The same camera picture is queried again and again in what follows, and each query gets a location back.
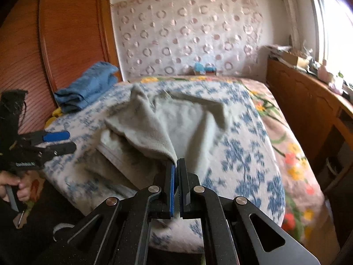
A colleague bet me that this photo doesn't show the grey pants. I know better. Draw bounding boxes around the grey pants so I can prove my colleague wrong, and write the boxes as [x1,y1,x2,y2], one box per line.
[92,84,232,196]

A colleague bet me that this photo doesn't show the person's left hand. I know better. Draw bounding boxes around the person's left hand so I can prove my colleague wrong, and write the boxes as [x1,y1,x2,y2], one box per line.
[0,170,32,203]

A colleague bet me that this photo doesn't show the small box with blue item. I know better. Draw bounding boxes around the small box with blue item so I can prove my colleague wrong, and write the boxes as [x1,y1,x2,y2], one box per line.
[193,62,217,76]

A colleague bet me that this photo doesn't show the wooden wardrobe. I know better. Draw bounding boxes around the wooden wardrobe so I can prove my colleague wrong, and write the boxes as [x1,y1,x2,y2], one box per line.
[0,0,123,150]

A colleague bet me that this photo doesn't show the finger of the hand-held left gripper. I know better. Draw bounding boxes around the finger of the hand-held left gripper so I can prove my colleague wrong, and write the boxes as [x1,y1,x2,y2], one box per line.
[33,142,77,158]
[21,131,70,146]

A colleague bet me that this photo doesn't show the pink plush toy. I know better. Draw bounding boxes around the pink plush toy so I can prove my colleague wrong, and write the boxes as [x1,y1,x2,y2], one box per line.
[317,60,345,92]

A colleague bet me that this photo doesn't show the folded blue jeans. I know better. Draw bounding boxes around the folded blue jeans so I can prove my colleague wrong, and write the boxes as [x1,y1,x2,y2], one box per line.
[54,61,120,114]

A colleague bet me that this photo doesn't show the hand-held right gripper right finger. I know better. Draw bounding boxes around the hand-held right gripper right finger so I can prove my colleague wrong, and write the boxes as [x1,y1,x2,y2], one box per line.
[178,159,321,265]

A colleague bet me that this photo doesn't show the circle patterned curtain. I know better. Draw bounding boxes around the circle patterned curtain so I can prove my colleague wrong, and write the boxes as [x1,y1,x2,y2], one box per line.
[112,0,267,82]

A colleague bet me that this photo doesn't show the blue floral bed sheet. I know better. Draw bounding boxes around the blue floral bed sheet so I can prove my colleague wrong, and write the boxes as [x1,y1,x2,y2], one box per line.
[41,78,286,254]

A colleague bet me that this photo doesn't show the person's dark clothing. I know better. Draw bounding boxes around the person's dark clothing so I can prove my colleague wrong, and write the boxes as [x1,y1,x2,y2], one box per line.
[0,181,116,265]

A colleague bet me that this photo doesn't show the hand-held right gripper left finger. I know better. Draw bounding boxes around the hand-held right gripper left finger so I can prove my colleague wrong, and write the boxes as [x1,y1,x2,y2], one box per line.
[41,161,177,265]

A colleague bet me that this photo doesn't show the pink floral blanket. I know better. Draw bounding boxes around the pink floral blanket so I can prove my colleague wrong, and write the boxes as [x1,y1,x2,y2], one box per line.
[128,74,326,241]

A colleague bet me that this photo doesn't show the window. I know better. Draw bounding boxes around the window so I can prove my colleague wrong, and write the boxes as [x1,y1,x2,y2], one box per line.
[310,0,353,89]

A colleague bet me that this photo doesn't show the yellow cloth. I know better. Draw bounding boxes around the yellow cloth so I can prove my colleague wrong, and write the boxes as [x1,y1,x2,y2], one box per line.
[44,106,64,128]

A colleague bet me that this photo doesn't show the wooden side cabinet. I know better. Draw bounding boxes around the wooden side cabinet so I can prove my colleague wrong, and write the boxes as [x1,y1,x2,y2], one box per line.
[266,58,353,196]

